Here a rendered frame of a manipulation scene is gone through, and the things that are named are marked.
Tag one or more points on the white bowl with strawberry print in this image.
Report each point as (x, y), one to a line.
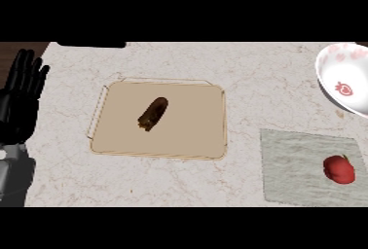
(347, 81)

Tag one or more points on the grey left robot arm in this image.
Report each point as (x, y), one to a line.
(11, 171)

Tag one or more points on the grey woven placemat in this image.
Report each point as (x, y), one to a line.
(307, 168)

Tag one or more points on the beige wooden cutting board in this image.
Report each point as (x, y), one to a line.
(163, 123)

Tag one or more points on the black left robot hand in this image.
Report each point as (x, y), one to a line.
(20, 97)

